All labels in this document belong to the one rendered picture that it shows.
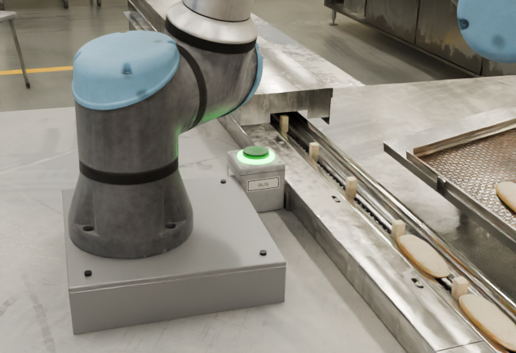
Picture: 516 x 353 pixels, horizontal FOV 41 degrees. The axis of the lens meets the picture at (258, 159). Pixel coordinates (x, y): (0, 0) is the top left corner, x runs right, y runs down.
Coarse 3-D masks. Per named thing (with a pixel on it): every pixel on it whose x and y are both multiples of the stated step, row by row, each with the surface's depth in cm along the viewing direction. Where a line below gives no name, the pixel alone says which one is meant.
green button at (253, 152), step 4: (248, 148) 102; (252, 148) 102; (256, 148) 102; (260, 148) 102; (264, 148) 102; (244, 152) 101; (248, 152) 101; (252, 152) 101; (256, 152) 101; (260, 152) 101; (264, 152) 101; (268, 152) 102; (244, 156) 101; (248, 156) 100; (252, 156) 100; (256, 156) 100; (260, 156) 100; (264, 156) 100; (268, 156) 101
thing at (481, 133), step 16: (480, 128) 107; (496, 128) 108; (512, 128) 108; (432, 144) 105; (448, 144) 106; (416, 160) 102; (448, 160) 102; (464, 160) 102; (432, 176) 98; (464, 176) 97; (480, 176) 97; (496, 176) 96; (512, 176) 96; (464, 192) 91; (480, 208) 88; (496, 208) 89; (496, 224) 86; (512, 224) 86
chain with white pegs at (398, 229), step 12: (276, 120) 132; (288, 120) 126; (288, 132) 127; (300, 144) 121; (312, 144) 114; (312, 156) 114; (324, 168) 112; (336, 180) 108; (348, 180) 102; (348, 192) 102; (360, 204) 101; (372, 216) 97; (384, 228) 95; (396, 228) 89; (396, 240) 90; (456, 288) 78
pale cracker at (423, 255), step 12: (408, 240) 88; (420, 240) 88; (408, 252) 85; (420, 252) 85; (432, 252) 85; (420, 264) 83; (432, 264) 83; (444, 264) 83; (432, 276) 82; (444, 276) 81
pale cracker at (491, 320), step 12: (468, 300) 76; (480, 300) 76; (468, 312) 75; (480, 312) 74; (492, 312) 74; (480, 324) 73; (492, 324) 72; (504, 324) 72; (492, 336) 71; (504, 336) 70
